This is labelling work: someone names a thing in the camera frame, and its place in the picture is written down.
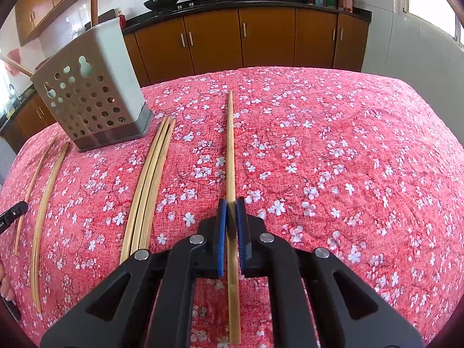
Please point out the window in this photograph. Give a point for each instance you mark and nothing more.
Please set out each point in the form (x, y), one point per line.
(435, 0)

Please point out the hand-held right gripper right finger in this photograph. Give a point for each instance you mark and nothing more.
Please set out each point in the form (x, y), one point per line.
(242, 239)

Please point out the wooden lower kitchen cabinets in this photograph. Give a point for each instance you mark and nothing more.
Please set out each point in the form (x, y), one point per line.
(217, 43)

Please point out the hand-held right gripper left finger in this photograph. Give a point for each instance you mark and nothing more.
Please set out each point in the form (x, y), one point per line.
(220, 239)

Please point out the person's left hand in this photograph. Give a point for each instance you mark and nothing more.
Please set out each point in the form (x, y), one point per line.
(5, 284)

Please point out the black gas cooktop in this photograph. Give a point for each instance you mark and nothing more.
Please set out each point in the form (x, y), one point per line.
(203, 3)

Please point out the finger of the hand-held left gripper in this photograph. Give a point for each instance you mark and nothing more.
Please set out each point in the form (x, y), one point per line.
(16, 211)

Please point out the grey perforated utensil holder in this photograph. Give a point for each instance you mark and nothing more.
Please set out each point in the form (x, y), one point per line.
(90, 90)

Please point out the red bottle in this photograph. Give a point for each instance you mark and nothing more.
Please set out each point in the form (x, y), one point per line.
(121, 20)

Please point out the red plastic bag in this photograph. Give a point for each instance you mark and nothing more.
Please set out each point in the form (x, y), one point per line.
(13, 60)

